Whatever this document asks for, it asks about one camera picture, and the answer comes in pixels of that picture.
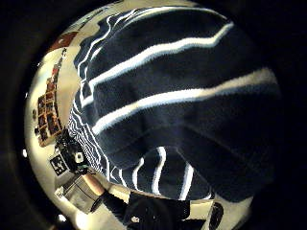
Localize wooden wall shelf with items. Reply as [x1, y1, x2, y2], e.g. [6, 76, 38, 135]
[35, 75, 64, 148]

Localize the person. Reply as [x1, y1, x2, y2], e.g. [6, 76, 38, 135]
[90, 190, 224, 230]

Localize navy white striped sweater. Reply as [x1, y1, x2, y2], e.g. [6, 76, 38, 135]
[66, 6, 282, 203]

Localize grey white box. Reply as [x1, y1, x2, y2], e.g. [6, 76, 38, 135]
[55, 174, 102, 215]

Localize white marker cube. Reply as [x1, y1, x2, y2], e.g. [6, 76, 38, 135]
[49, 154, 69, 177]

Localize red wall hanging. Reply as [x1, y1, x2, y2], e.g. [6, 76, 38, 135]
[47, 31, 80, 53]

